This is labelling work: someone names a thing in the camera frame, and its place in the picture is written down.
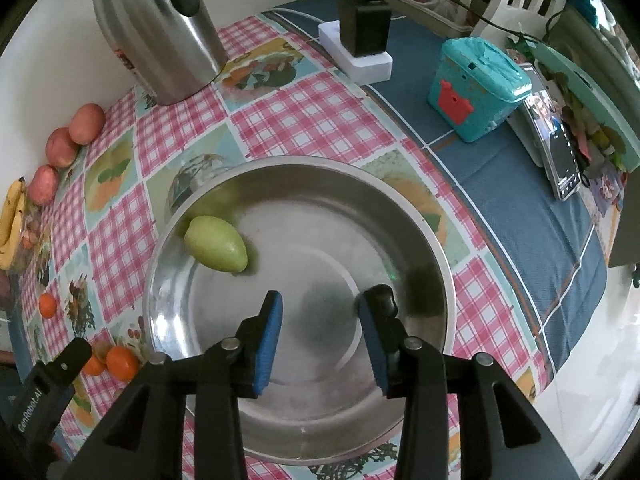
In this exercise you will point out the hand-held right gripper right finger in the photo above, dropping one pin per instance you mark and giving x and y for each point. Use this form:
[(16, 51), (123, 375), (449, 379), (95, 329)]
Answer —
[(372, 347)]

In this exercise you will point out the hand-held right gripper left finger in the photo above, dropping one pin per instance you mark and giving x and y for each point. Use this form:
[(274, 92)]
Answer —
[(270, 342)]

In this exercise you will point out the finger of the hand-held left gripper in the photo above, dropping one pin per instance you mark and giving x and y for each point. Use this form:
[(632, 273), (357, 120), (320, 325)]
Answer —
[(74, 358)]

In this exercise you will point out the orange tangerine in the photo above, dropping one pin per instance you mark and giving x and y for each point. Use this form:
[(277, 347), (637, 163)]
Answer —
[(122, 362), (95, 366), (48, 305)]

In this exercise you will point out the stainless steel bowl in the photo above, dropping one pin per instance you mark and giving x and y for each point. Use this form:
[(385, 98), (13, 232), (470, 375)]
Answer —
[(310, 270)]

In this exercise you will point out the green mango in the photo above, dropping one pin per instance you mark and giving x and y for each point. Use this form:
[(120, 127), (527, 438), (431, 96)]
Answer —
[(215, 245)]

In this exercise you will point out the clear plastic fruit container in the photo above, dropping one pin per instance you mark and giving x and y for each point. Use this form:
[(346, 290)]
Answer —
[(31, 245)]

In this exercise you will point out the yellow banana bunch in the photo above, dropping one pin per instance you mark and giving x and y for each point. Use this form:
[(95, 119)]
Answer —
[(10, 220)]

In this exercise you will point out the red apple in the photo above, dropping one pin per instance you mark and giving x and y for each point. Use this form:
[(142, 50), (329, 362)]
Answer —
[(87, 122), (61, 146), (44, 185)]

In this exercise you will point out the pink checked tablecloth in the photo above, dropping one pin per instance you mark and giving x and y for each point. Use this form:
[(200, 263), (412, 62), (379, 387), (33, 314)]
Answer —
[(310, 110)]

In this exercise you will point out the teal plastic box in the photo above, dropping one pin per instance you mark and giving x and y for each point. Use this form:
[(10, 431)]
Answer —
[(475, 110)]

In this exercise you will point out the white phone stand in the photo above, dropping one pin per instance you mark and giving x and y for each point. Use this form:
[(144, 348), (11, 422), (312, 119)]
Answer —
[(525, 135)]

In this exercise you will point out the smartphone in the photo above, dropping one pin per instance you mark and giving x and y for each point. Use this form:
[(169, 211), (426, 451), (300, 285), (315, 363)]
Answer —
[(555, 150)]

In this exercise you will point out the white power strip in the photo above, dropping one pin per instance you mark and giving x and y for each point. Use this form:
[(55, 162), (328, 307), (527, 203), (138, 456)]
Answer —
[(365, 67)]

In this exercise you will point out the colourful printed card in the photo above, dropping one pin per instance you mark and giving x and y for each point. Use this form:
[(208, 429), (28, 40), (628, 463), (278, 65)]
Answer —
[(602, 180)]

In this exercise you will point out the black power adapter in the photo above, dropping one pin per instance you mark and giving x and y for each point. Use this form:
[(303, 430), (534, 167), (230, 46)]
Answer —
[(362, 25)]

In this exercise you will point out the stainless steel thermos jug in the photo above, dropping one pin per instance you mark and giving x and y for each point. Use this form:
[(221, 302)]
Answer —
[(150, 35)]

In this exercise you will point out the teal plastic board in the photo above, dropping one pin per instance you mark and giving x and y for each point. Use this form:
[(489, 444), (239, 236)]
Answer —
[(590, 90)]

